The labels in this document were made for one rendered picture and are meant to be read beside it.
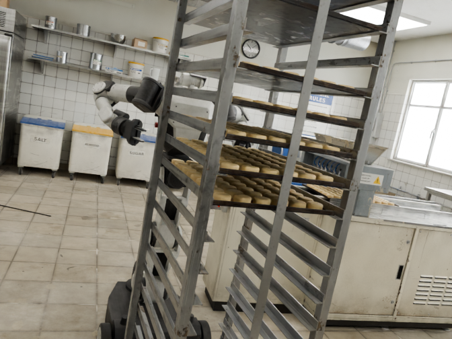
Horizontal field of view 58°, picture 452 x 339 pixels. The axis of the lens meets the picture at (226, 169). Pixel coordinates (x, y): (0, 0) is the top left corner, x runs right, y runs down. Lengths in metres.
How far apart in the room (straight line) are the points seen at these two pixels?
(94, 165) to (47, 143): 0.67
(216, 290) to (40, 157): 3.76
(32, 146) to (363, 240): 4.45
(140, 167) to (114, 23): 2.16
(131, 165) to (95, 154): 0.52
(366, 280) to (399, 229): 0.42
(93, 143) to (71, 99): 0.92
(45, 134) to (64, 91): 0.88
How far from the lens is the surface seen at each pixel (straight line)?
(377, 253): 3.08
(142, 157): 5.99
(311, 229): 1.39
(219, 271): 2.83
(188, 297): 1.14
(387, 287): 3.24
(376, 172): 2.86
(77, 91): 6.53
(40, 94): 6.58
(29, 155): 6.02
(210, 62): 1.23
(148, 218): 1.68
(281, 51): 1.77
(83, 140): 5.92
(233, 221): 2.72
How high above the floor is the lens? 1.39
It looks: 9 degrees down
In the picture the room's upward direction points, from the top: 11 degrees clockwise
